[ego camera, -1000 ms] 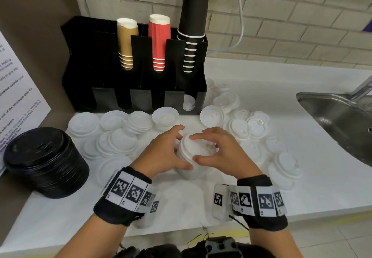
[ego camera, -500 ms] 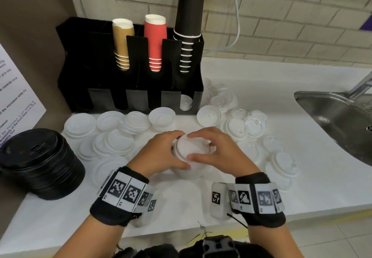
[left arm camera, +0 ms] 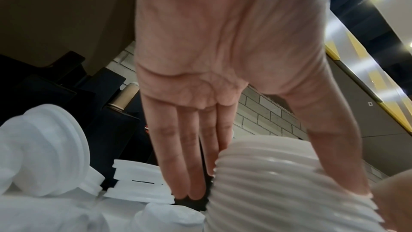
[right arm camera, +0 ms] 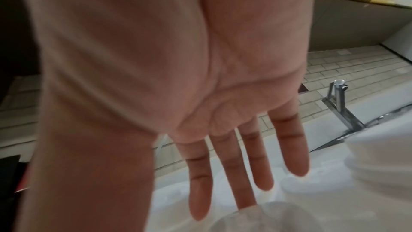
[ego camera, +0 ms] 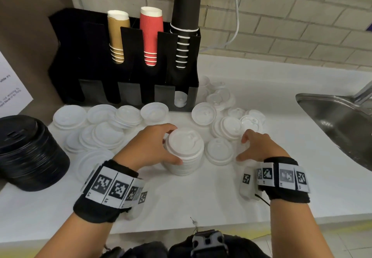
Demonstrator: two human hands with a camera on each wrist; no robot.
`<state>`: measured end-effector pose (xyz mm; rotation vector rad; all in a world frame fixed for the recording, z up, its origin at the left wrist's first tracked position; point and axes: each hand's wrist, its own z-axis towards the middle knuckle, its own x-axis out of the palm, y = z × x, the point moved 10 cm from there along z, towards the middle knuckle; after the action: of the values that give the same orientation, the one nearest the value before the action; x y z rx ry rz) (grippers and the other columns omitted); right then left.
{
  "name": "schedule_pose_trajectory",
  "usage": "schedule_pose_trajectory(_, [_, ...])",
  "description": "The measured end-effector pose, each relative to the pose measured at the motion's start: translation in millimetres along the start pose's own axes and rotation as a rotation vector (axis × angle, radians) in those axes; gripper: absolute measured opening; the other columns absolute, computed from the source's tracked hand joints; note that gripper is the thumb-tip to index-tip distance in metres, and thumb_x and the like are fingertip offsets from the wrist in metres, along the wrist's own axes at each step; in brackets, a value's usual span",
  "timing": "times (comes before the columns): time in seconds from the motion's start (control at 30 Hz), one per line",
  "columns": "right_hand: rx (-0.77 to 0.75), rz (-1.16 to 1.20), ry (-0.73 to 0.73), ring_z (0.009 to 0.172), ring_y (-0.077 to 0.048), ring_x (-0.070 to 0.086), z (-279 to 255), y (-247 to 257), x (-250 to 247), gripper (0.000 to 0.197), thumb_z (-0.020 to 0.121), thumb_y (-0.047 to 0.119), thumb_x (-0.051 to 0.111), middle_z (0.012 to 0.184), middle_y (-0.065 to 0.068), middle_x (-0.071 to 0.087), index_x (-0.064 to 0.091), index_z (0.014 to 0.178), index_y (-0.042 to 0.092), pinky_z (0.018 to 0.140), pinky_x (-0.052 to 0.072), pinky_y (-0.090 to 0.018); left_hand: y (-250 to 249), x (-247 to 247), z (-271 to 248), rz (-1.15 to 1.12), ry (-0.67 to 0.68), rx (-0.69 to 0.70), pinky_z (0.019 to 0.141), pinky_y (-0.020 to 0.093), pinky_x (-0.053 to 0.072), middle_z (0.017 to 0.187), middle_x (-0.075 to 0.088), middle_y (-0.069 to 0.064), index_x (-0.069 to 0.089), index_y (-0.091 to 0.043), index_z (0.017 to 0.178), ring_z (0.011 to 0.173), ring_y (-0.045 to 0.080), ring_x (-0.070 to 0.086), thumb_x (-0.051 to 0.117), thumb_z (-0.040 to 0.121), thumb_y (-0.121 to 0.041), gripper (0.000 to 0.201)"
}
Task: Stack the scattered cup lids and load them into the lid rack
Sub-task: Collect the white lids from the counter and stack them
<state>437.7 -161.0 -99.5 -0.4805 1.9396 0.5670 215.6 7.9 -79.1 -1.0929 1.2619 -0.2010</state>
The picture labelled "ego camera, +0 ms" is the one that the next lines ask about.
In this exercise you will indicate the black cup and lid organizer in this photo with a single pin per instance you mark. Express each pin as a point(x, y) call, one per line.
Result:
point(75, 68)

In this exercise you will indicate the stack of gold paper cups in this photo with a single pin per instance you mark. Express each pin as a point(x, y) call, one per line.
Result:
point(117, 33)

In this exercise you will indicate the microwave safety poster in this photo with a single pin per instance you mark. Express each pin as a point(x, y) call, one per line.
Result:
point(11, 92)

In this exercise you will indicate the stack of red paper cups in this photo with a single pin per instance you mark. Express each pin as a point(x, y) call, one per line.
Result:
point(151, 33)

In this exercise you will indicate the black chest camera mount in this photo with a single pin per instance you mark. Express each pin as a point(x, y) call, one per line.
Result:
point(209, 241)

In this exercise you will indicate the marker wristband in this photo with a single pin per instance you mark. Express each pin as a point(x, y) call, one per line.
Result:
point(282, 176)
point(110, 188)

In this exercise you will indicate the steel sink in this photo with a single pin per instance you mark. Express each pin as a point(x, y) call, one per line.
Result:
point(343, 127)

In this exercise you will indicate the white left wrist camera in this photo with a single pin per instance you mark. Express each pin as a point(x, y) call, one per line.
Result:
point(141, 198)

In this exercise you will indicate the left marker wristband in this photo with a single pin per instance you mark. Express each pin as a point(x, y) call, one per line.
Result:
point(110, 188)

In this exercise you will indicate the stack of black paper cups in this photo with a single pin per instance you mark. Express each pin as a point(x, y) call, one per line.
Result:
point(186, 1)

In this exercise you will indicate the person's right forearm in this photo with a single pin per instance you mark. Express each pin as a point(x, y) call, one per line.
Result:
point(296, 231)

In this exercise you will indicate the steel faucet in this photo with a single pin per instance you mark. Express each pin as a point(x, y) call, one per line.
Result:
point(364, 93)

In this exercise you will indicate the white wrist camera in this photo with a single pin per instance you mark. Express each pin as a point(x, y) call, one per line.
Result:
point(247, 185)
point(141, 198)

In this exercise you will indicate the pile of white cup lids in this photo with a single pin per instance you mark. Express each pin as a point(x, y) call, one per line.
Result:
point(101, 134)

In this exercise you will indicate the stack of black lids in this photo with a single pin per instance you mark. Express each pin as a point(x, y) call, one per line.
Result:
point(32, 156)

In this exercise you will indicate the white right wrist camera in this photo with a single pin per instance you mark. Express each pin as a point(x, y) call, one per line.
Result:
point(247, 185)

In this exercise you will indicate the person's right hand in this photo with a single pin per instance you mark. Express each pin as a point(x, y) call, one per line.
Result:
point(264, 147)

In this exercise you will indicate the right marker wristband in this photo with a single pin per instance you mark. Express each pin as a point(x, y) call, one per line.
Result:
point(282, 176)

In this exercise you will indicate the person's left hand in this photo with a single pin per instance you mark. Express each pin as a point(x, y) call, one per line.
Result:
point(145, 147)

